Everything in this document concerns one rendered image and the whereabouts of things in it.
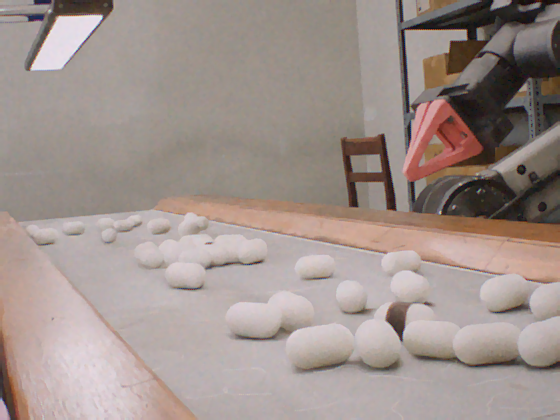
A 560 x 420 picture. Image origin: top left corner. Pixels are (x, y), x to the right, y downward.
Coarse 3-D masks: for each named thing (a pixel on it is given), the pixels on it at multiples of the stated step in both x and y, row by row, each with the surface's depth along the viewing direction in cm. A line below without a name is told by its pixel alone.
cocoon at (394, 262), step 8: (392, 256) 65; (400, 256) 65; (408, 256) 65; (416, 256) 65; (384, 264) 65; (392, 264) 65; (400, 264) 65; (408, 264) 65; (416, 264) 65; (392, 272) 65
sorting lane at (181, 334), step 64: (64, 256) 96; (128, 256) 92; (384, 256) 78; (128, 320) 54; (192, 320) 53; (320, 320) 50; (448, 320) 48; (512, 320) 46; (192, 384) 38; (256, 384) 37; (320, 384) 36; (384, 384) 36; (448, 384) 35; (512, 384) 34
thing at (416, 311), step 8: (384, 304) 44; (416, 304) 43; (376, 312) 44; (384, 312) 43; (408, 312) 42; (416, 312) 42; (424, 312) 42; (432, 312) 43; (384, 320) 43; (408, 320) 42; (416, 320) 42; (432, 320) 42
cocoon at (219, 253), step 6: (198, 246) 79; (204, 246) 79; (210, 246) 78; (216, 246) 78; (222, 246) 78; (210, 252) 78; (216, 252) 78; (222, 252) 78; (228, 252) 79; (216, 258) 78; (222, 258) 78; (216, 264) 78; (222, 264) 78
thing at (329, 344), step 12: (336, 324) 40; (300, 336) 39; (312, 336) 39; (324, 336) 39; (336, 336) 39; (348, 336) 39; (288, 348) 39; (300, 348) 38; (312, 348) 38; (324, 348) 38; (336, 348) 39; (348, 348) 39; (300, 360) 38; (312, 360) 38; (324, 360) 39; (336, 360) 39
